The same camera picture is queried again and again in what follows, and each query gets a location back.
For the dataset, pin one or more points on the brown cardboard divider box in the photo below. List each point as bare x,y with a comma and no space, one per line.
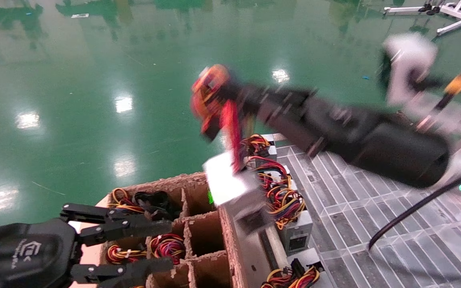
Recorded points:
234,256

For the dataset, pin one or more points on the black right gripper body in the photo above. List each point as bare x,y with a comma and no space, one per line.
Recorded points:
398,152

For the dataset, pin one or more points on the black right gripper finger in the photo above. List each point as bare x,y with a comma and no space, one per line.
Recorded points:
310,134
290,100

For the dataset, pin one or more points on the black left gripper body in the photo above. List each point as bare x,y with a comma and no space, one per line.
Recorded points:
14,256

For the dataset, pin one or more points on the white metal stand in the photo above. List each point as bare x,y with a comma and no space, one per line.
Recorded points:
458,24

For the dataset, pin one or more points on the white floor sticker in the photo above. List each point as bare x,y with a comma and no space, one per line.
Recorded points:
79,16

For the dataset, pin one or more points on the clear acrylic divider tray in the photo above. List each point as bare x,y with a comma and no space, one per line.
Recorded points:
346,224

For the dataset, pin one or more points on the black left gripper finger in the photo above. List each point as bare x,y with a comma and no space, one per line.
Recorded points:
134,272
134,228

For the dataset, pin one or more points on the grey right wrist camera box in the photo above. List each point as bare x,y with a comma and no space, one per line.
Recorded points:
410,52

